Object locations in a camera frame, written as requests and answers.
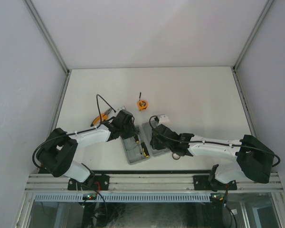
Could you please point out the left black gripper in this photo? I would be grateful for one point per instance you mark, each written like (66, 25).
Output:
(132, 130)

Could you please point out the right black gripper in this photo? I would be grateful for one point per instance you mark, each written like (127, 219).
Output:
(155, 145)

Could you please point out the black yellow screwdriver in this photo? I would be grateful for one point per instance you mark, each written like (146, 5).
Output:
(145, 150)
(137, 140)

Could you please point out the grey plastic tool case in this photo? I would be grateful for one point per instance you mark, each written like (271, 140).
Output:
(145, 134)

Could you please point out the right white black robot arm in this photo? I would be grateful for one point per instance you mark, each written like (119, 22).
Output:
(248, 157)

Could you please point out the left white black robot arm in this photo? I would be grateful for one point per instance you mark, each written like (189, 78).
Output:
(56, 153)

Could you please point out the orange black pliers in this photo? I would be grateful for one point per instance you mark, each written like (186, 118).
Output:
(104, 116)

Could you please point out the black tape roll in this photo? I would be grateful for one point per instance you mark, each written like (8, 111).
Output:
(175, 156)

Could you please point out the orange tape measure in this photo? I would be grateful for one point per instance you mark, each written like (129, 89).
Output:
(142, 105)

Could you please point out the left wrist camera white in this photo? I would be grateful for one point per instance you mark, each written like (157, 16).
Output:
(119, 109)

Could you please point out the blue slotted cable duct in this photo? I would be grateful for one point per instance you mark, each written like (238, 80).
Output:
(123, 197)

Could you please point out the aluminium front rail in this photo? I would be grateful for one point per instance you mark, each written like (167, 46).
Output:
(172, 182)

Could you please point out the left aluminium frame post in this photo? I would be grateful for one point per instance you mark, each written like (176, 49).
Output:
(45, 33)

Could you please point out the aluminium frame post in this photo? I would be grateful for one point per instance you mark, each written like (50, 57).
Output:
(264, 12)
(45, 33)

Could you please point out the right aluminium frame post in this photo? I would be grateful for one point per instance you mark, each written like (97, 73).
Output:
(264, 12)

